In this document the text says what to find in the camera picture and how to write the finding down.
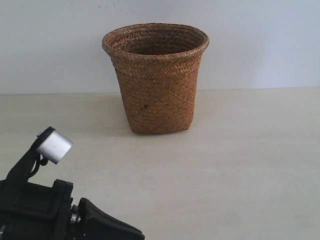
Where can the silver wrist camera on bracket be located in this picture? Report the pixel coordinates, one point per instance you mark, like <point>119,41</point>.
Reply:
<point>53,145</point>

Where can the brown woven wicker basket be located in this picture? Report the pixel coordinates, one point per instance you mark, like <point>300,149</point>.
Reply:
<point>157,66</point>

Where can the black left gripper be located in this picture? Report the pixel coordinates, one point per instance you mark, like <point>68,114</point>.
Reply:
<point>30,211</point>

